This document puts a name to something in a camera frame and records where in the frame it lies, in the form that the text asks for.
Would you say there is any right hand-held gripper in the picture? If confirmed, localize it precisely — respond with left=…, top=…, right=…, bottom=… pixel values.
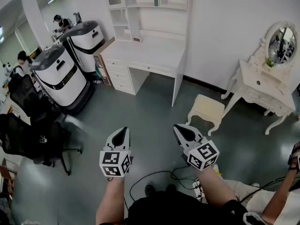
left=173, top=124, right=220, bottom=172

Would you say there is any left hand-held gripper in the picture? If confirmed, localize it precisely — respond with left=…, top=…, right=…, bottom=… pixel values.
left=99, top=127, right=135, bottom=178

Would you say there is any person's left forearm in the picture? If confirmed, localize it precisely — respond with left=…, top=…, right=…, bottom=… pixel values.
left=95, top=176, right=128, bottom=225

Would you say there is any white desk with hutch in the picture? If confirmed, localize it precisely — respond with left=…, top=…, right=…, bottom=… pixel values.
left=99, top=0, right=193, bottom=107

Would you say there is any cream upholstered stool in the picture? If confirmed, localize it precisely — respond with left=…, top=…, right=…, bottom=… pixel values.
left=186, top=93, right=226, bottom=137

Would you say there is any white power strip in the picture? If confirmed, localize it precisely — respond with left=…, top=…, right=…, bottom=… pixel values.
left=192, top=179, right=207, bottom=204

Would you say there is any person's left shoe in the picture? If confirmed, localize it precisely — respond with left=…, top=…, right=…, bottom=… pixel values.
left=144, top=184, right=156, bottom=197

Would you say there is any person's shirt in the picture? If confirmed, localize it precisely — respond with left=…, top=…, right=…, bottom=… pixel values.
left=99, top=190, right=249, bottom=225

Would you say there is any white service robot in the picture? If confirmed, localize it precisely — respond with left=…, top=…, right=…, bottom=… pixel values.
left=30, top=44, right=95, bottom=115
left=59, top=20, right=106, bottom=75

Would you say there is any black office chair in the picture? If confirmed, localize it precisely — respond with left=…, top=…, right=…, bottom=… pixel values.
left=8, top=74, right=62, bottom=126
left=0, top=112, right=83, bottom=176

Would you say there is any white dressing table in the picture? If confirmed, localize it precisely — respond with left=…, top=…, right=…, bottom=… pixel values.
left=221, top=52, right=296, bottom=135

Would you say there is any oval white-framed mirror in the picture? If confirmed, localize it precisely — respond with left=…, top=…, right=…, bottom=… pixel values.
left=264, top=21, right=297, bottom=68

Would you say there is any black floor cable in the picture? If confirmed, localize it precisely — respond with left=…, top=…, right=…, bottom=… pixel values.
left=128, top=165, right=200, bottom=202

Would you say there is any brown wooden frame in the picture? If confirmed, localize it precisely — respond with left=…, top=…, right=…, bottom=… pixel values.
left=0, top=157, right=17, bottom=197

